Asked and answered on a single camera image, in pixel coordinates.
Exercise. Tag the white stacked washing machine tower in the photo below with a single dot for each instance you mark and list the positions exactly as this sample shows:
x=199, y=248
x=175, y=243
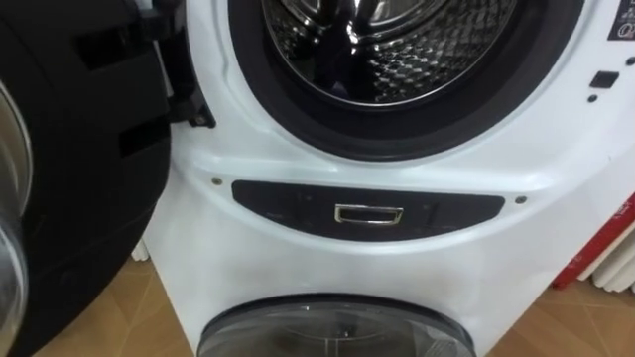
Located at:
x=446, y=268

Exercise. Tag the open black washing machine door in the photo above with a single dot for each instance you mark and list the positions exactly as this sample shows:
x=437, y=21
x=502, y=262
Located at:
x=84, y=149

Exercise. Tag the white ribbed panel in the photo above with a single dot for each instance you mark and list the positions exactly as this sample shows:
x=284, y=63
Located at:
x=617, y=270

